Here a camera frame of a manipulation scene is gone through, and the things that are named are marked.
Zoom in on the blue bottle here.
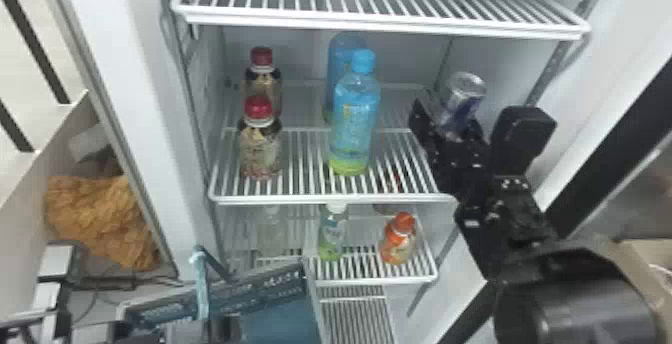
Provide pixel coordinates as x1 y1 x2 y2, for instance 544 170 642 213
328 48 382 177
322 30 369 125

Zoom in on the white fridge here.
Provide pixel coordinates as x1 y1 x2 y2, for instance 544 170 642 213
44 0 672 344

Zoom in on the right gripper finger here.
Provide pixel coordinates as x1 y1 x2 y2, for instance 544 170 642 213
468 116 488 144
407 97 447 140

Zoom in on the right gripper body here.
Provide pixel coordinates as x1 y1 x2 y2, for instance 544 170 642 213
422 122 494 204

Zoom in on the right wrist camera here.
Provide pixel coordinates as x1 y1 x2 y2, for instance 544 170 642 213
488 105 558 180

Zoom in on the blue can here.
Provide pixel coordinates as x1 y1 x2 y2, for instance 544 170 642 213
437 70 488 141

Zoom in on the red capped brown bottle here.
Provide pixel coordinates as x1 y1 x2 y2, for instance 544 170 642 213
236 95 284 181
243 46 284 117

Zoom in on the orange bottle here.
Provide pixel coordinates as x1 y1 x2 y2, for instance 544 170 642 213
378 210 419 266

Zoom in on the green white bottle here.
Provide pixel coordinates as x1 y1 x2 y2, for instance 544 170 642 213
316 201 349 263

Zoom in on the clear bottle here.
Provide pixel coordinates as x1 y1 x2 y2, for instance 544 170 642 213
256 205 288 259

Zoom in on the fridge door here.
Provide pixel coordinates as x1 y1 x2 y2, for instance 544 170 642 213
438 57 672 344

